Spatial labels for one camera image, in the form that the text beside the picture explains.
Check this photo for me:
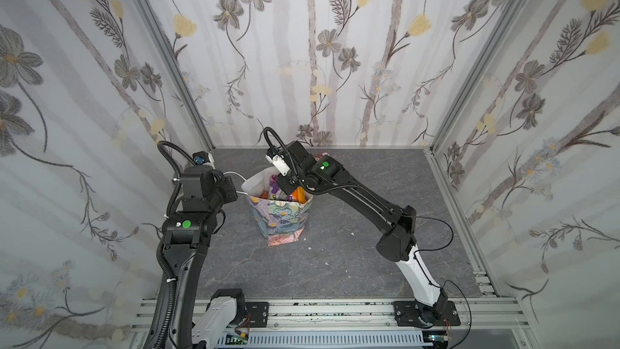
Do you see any white floral paper bag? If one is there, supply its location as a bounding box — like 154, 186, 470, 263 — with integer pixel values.
224, 167, 313, 247

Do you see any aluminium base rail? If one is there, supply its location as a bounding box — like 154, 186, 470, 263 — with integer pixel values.
130, 297, 529, 349

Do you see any purple snack packet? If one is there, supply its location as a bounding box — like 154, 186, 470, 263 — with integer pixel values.
267, 174, 291, 201

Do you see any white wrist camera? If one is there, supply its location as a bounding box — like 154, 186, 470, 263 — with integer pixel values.
192, 151, 216, 169
266, 154, 291, 176

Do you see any white perforated cable duct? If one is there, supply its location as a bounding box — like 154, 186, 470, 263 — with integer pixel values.
216, 331, 433, 348

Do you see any fox's candy bag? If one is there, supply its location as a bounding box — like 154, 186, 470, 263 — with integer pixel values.
314, 152, 329, 161
292, 187, 308, 205

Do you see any Fox's candy bag top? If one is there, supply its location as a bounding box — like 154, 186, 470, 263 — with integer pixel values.
314, 152, 329, 161

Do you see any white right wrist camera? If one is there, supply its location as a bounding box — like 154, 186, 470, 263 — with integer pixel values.
266, 154, 291, 176

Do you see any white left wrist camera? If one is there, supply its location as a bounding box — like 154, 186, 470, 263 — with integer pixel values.
192, 151, 216, 169

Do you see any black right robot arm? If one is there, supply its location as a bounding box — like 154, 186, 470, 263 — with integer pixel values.
263, 127, 461, 329

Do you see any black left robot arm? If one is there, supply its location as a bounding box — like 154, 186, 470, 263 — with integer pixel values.
145, 141, 238, 348

